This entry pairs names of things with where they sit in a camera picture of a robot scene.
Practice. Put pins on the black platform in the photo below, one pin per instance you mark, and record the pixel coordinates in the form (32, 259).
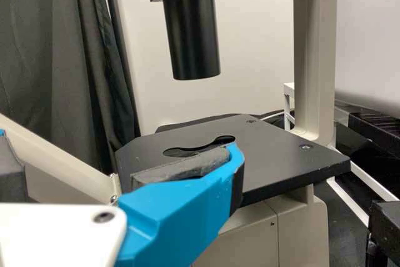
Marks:
(375, 129)
(387, 232)

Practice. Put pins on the white metal frame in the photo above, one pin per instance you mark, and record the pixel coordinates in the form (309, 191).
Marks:
(288, 88)

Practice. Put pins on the cream microscope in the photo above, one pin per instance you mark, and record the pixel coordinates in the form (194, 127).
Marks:
(281, 154)

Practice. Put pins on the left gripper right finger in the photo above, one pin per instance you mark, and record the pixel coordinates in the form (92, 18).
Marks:
(181, 210)

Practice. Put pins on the white box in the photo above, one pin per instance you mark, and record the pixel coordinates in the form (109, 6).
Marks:
(250, 45)

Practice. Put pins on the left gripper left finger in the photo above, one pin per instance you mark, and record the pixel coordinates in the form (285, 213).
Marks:
(11, 170)

